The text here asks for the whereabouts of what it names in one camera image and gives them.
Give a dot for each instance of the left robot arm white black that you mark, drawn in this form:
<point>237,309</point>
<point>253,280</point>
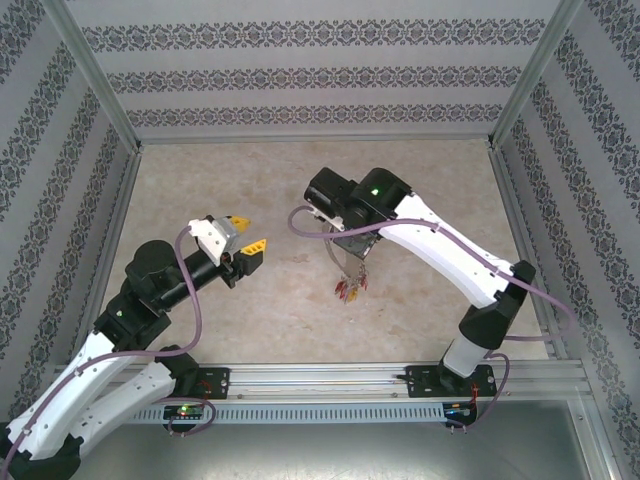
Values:
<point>75,390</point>

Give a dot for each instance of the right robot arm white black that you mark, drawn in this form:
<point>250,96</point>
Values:
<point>450,250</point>

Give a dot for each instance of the left green circuit board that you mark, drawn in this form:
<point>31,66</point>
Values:
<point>185,412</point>

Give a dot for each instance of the green circuit board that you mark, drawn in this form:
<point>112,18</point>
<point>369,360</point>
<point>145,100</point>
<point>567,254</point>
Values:
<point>457,410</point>
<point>185,412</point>

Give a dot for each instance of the grey metal sheet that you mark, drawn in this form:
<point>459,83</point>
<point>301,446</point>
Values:
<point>320,455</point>

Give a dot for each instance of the right green circuit board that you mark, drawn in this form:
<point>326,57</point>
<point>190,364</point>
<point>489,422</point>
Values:
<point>457,410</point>

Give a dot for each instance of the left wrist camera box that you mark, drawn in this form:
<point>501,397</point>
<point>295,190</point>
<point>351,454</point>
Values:
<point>210,237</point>

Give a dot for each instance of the aluminium table edge rail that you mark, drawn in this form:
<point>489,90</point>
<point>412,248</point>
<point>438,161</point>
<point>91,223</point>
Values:
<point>117,225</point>
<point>315,140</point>
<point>519,225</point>

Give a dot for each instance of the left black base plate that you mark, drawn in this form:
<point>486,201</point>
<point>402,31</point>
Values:
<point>220,382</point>

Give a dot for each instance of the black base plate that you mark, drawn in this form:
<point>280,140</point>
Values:
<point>420,382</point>
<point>220,382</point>

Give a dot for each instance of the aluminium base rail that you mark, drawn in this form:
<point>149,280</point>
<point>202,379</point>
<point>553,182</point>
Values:
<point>320,380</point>

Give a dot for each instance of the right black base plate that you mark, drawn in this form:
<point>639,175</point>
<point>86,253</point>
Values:
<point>420,382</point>

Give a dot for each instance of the aluminium frame post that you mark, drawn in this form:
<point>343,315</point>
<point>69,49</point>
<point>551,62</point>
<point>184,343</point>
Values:
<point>92,75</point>
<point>532,75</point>

